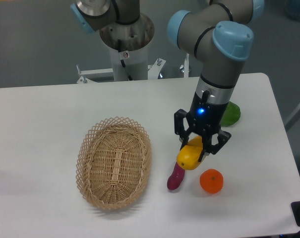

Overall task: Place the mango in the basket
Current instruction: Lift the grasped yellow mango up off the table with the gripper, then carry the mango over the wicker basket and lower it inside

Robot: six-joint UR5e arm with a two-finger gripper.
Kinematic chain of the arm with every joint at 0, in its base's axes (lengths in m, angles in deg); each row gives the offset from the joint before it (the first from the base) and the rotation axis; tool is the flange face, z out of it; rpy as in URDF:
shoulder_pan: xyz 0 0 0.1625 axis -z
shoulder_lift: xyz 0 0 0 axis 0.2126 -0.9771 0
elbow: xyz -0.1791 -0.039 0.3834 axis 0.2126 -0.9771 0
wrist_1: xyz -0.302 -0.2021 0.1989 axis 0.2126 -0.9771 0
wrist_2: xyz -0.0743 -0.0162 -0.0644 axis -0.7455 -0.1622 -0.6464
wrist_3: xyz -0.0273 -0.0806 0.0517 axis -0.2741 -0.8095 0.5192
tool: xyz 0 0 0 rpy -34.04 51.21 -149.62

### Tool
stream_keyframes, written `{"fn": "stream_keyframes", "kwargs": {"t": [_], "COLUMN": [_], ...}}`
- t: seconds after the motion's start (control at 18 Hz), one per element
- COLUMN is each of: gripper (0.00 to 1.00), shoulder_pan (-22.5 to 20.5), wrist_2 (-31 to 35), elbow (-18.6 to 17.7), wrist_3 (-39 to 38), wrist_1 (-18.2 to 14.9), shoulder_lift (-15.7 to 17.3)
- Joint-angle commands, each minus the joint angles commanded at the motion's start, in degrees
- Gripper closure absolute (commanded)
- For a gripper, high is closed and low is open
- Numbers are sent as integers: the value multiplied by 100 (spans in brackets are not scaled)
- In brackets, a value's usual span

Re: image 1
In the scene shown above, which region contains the white table leg frame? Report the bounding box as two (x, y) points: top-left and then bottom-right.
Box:
(284, 102), (300, 131)

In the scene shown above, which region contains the purple sweet potato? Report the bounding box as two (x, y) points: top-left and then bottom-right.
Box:
(167, 162), (185, 190)

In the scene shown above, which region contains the white clamp bracket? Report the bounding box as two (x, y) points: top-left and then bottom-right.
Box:
(180, 53), (190, 78)

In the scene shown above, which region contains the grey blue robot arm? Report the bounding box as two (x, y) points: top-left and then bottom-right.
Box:
(70, 0), (265, 161)

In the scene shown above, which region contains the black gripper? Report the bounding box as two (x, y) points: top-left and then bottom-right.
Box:
(174, 93), (232, 162)

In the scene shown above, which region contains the orange tangerine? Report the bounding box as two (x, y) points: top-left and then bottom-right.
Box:
(199, 169), (224, 194)

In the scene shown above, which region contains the green bok choy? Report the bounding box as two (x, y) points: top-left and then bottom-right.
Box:
(221, 102), (241, 127)

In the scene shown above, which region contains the yellow mango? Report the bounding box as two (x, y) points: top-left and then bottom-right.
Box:
(177, 136), (203, 170)

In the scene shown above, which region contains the woven wicker basket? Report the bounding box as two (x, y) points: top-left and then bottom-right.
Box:
(75, 117), (152, 210)

